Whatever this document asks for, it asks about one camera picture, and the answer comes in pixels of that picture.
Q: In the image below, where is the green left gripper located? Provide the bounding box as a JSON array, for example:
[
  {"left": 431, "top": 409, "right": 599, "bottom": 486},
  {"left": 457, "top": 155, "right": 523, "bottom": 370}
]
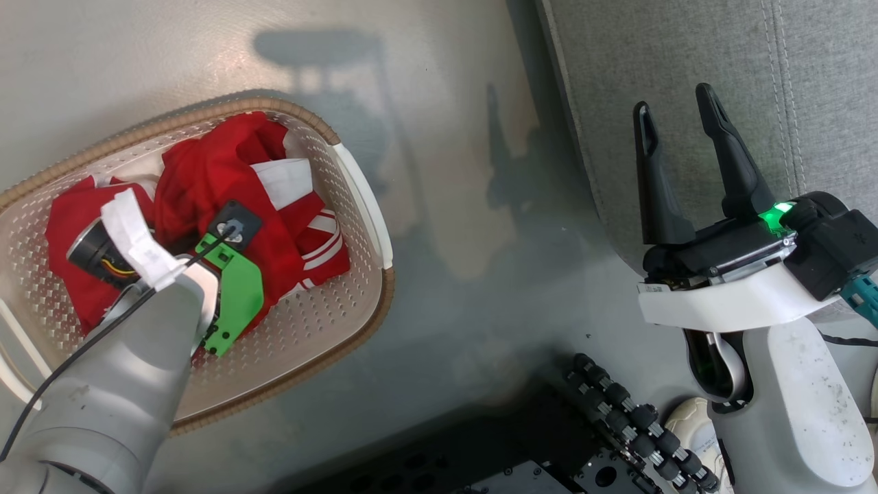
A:
[{"left": 194, "top": 233, "right": 265, "bottom": 357}]

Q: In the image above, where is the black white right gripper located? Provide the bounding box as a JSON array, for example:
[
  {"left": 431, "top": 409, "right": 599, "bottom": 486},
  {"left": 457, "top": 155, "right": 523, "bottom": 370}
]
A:
[{"left": 632, "top": 83, "right": 846, "bottom": 334}]

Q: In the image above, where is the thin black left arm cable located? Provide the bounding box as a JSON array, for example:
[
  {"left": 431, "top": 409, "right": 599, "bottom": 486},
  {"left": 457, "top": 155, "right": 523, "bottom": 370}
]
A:
[{"left": 0, "top": 230, "right": 238, "bottom": 462}]

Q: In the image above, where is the plain red shirt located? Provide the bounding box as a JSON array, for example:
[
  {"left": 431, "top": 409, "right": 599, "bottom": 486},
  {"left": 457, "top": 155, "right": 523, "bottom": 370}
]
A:
[{"left": 45, "top": 112, "right": 302, "bottom": 337}]

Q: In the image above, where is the white rounded plastic cover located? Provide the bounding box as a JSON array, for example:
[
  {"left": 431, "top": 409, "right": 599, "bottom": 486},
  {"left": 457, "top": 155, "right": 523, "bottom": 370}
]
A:
[{"left": 661, "top": 396, "right": 736, "bottom": 494}]

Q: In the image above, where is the white tape strap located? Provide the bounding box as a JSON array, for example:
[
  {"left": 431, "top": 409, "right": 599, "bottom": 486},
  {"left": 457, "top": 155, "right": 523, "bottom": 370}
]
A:
[{"left": 101, "top": 189, "right": 188, "bottom": 293}]

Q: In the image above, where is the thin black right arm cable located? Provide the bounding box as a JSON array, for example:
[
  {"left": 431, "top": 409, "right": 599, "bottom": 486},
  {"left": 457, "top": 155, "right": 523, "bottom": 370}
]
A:
[{"left": 818, "top": 331, "right": 878, "bottom": 348}]

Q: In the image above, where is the teal right cable connector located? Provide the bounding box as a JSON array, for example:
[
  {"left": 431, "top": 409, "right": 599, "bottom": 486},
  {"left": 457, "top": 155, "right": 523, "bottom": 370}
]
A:
[{"left": 840, "top": 273, "right": 878, "bottom": 329}]

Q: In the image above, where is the black corrugated cable chain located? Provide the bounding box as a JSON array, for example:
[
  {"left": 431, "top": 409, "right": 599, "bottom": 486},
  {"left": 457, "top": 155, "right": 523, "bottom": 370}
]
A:
[{"left": 563, "top": 353, "right": 721, "bottom": 494}]

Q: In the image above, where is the white perforated laundry basket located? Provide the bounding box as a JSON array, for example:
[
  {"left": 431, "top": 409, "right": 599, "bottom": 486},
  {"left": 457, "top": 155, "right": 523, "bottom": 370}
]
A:
[{"left": 0, "top": 96, "right": 396, "bottom": 437}]

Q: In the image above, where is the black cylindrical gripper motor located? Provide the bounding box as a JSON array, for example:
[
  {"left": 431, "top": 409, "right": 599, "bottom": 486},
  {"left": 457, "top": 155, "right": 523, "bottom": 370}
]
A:
[{"left": 67, "top": 218, "right": 138, "bottom": 287}]

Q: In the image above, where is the grey fabric sofa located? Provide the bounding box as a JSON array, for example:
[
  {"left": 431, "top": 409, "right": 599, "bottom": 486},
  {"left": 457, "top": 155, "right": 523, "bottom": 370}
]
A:
[{"left": 535, "top": 0, "right": 878, "bottom": 325}]

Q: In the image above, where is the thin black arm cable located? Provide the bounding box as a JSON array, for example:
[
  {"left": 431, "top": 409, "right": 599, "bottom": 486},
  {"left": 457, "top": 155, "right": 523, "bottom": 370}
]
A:
[
  {"left": 0, "top": 230, "right": 238, "bottom": 462},
  {"left": 818, "top": 331, "right": 878, "bottom": 348}
]

